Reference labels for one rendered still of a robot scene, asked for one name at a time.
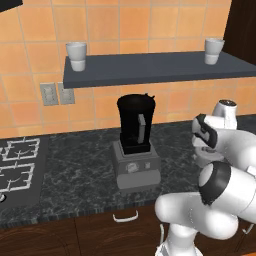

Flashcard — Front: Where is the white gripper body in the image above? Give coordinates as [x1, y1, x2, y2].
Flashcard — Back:
[193, 145, 225, 169]

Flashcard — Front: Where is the grey blender with black jug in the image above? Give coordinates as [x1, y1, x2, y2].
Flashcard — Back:
[111, 93, 162, 198]

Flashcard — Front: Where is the brown wooden cupboard door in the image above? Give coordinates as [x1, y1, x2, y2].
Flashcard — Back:
[0, 218, 77, 256]
[195, 221, 256, 256]

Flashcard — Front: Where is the white cup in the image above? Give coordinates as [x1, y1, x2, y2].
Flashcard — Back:
[204, 37, 226, 66]
[65, 41, 88, 72]

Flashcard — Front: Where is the brown wooden drawer front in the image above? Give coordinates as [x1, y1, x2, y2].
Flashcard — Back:
[73, 204, 165, 256]

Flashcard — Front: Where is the black hob with white grates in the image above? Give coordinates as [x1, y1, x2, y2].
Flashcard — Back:
[0, 135, 50, 212]

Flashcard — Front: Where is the black extractor hood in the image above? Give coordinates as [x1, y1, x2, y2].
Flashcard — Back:
[0, 0, 24, 12]

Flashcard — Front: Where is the white cupboard handle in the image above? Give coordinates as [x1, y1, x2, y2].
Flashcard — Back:
[159, 223, 165, 248]
[242, 222, 256, 234]

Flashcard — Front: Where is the white drawer handle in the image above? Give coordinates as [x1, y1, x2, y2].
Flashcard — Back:
[112, 210, 140, 223]

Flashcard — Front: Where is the dark grey wall shelf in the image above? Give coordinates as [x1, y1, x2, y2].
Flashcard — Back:
[62, 50, 256, 90]

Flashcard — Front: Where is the dark brown wall cupboard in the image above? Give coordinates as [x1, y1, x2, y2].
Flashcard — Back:
[222, 0, 256, 65]

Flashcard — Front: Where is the grey wall socket plate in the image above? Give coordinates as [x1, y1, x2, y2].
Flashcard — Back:
[57, 82, 76, 106]
[39, 82, 60, 107]

